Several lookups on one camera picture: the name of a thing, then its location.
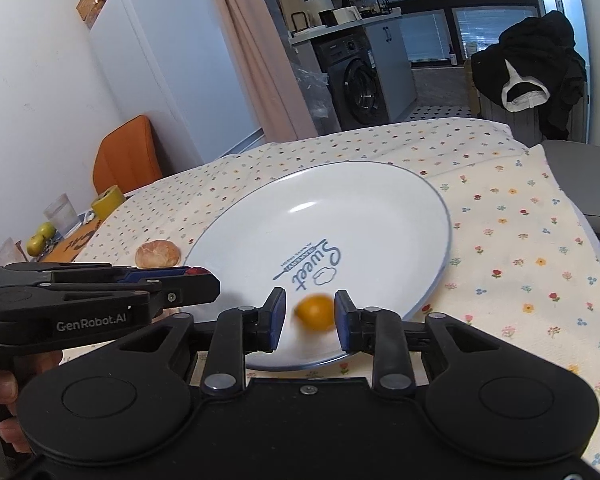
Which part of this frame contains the grey washing machine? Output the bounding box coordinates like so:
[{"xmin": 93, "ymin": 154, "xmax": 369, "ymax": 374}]
[{"xmin": 313, "ymin": 32, "xmax": 389, "ymax": 130}]

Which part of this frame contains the green apple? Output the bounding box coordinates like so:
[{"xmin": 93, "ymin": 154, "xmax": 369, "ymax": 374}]
[
  {"xmin": 36, "ymin": 222, "xmax": 56, "ymax": 240},
  {"xmin": 26, "ymin": 234, "xmax": 46, "ymax": 258}
]

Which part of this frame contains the orange chair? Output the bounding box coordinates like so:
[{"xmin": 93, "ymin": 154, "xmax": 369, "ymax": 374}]
[{"xmin": 92, "ymin": 115, "xmax": 163, "ymax": 194}]

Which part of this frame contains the orange cat placemat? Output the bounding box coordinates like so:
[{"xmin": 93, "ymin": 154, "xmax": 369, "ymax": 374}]
[{"xmin": 42, "ymin": 218, "xmax": 102, "ymax": 263}]

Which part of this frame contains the pink curtain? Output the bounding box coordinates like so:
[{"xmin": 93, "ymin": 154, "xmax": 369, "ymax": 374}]
[{"xmin": 215, "ymin": 0, "xmax": 317, "ymax": 142}]

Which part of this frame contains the clear drinking glass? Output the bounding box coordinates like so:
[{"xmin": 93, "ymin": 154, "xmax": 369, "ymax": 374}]
[{"xmin": 43, "ymin": 194, "xmax": 82, "ymax": 237}]

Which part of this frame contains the yellow tape roll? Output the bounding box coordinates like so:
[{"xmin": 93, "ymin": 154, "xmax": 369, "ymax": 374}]
[{"xmin": 91, "ymin": 185, "xmax": 125, "ymax": 221}]

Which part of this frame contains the small orange kumquat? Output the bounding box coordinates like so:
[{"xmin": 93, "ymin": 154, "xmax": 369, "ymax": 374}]
[{"xmin": 294, "ymin": 294, "xmax": 335, "ymax": 333}]

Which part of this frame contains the floral white tablecloth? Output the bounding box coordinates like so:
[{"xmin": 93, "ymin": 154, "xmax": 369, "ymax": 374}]
[{"xmin": 80, "ymin": 118, "xmax": 600, "ymax": 471}]

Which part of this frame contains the white plate blue rim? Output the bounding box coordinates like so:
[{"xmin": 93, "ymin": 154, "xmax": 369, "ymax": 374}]
[{"xmin": 186, "ymin": 160, "xmax": 452, "ymax": 370}]

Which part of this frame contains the wicker box on fridge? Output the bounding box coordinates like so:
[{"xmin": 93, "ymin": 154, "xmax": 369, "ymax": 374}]
[{"xmin": 76, "ymin": 0, "xmax": 106, "ymax": 29}]

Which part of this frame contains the white refrigerator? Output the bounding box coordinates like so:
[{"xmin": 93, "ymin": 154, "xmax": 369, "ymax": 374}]
[{"xmin": 90, "ymin": 0, "xmax": 264, "ymax": 172}]

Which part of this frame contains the black jacket on chair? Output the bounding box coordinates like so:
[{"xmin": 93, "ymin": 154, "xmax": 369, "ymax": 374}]
[{"xmin": 471, "ymin": 11, "xmax": 586, "ymax": 140}]

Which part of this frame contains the peeled grapefruit half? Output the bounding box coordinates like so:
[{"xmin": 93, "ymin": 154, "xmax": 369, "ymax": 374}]
[{"xmin": 134, "ymin": 240, "xmax": 181, "ymax": 269}]

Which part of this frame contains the person's left hand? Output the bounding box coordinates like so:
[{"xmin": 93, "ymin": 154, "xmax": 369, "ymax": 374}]
[{"xmin": 0, "ymin": 350, "xmax": 62, "ymax": 454}]

